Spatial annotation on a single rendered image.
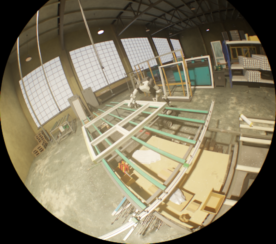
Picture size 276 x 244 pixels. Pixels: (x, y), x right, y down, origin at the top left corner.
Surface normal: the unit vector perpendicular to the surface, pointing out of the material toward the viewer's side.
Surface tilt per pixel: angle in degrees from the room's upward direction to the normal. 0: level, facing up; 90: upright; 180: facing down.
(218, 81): 90
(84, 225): 0
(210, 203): 0
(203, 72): 90
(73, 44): 90
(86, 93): 90
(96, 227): 0
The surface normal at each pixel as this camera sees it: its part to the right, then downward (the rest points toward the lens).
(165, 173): -0.35, -0.87
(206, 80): -0.70, 0.49
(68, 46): 0.62, 0.07
